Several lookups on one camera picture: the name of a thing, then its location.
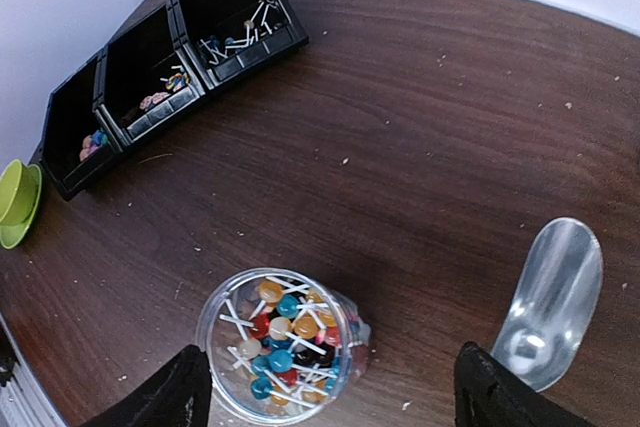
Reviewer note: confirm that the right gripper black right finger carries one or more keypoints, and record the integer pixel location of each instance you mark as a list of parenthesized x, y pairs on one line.
[(487, 394)]

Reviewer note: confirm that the clear plastic jar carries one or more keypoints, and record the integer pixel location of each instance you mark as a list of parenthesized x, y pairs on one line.
[(281, 346)]

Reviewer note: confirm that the black three-compartment candy tray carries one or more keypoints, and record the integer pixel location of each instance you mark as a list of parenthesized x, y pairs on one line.
[(161, 67)]

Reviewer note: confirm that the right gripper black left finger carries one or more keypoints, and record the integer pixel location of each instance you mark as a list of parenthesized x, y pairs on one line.
[(178, 394)]

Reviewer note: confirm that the green plate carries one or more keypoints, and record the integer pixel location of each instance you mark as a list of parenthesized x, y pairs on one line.
[(12, 236)]

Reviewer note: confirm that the metal scoop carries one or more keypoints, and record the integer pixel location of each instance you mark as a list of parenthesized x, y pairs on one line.
[(553, 304)]

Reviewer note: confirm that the green bowl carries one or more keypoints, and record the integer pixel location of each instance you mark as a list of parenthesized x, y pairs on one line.
[(19, 186)]

